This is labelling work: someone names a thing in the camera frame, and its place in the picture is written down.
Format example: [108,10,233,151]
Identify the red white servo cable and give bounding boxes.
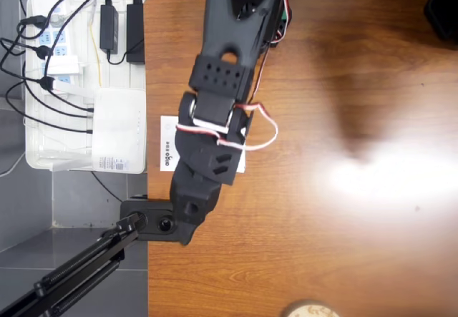
[175,0,279,152]

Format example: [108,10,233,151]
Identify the slim black power adapter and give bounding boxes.
[99,4,120,55]

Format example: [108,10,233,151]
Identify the white cable tray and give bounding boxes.
[25,0,155,175]

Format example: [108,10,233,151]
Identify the black leader arm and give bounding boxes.
[423,0,458,42]

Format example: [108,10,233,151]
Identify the white orange mouse box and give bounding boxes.
[160,114,247,174]

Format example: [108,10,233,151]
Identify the black router cable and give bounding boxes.
[5,80,96,135]
[21,59,96,120]
[37,76,96,113]

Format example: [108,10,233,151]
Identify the thin yellow cable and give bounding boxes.
[89,19,104,88]

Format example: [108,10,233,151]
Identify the black power plug cable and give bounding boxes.
[16,15,49,41]
[0,37,54,62]

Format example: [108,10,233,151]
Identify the black desk clamp base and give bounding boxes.
[120,195,180,242]

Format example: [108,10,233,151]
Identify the white charger plug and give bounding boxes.
[47,55,82,77]

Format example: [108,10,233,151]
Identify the white power strip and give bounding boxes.
[34,0,78,89]

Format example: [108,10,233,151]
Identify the black floor cable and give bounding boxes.
[91,172,122,203]

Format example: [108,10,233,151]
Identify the round wooden coaster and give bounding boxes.
[282,299,341,317]

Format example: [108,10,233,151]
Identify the wide black power adapter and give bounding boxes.
[127,4,146,64]

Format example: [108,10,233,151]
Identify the white router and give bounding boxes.
[52,80,147,175]

